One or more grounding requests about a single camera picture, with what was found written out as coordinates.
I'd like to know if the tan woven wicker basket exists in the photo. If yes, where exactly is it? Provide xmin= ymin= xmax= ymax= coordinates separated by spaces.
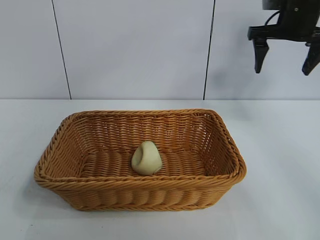
xmin=33 ymin=108 xmax=247 ymax=213

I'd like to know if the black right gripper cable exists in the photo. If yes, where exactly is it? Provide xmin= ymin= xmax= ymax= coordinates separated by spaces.
xmin=264 ymin=9 xmax=282 ymax=26

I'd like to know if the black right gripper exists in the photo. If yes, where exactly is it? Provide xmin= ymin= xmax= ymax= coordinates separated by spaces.
xmin=247 ymin=0 xmax=320 ymax=77

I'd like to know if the pale yellow egg yolk pastry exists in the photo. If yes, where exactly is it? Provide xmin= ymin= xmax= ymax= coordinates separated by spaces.
xmin=131 ymin=140 xmax=164 ymax=176

